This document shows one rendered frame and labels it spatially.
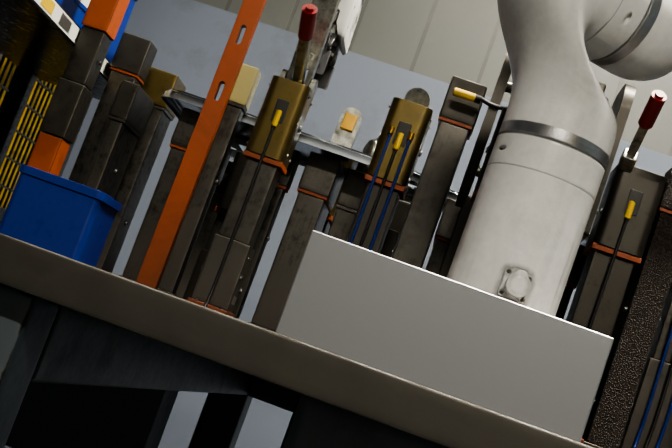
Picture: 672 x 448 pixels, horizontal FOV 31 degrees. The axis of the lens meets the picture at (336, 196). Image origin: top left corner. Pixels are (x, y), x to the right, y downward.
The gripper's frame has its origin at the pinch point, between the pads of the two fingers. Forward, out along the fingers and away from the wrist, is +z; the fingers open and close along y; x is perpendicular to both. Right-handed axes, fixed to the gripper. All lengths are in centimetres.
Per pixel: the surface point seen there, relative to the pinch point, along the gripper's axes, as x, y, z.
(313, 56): -1.1, -15.8, 1.4
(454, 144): -24.9, -24.6, 9.0
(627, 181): -48, -25, 6
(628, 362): -56, -24, 29
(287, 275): -7.3, -5.5, 32.1
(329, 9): -1.0, -16.9, -5.8
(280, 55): 39, 167, -41
